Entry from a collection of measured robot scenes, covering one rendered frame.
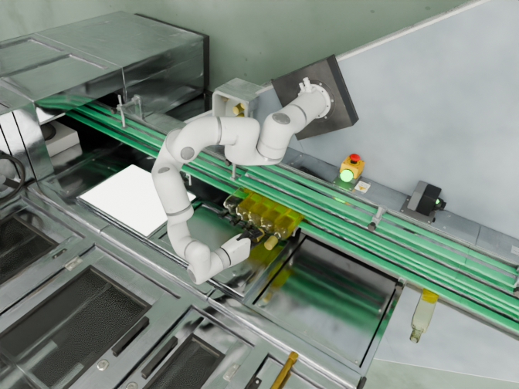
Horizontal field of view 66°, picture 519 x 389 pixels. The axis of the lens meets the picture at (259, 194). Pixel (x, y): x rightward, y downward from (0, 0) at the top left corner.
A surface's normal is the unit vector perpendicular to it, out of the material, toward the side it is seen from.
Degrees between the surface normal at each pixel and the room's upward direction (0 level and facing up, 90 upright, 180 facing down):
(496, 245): 90
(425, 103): 0
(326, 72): 1
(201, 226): 90
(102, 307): 90
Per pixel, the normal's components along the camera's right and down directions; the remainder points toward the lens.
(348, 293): 0.07, -0.77
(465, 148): -0.54, 0.50
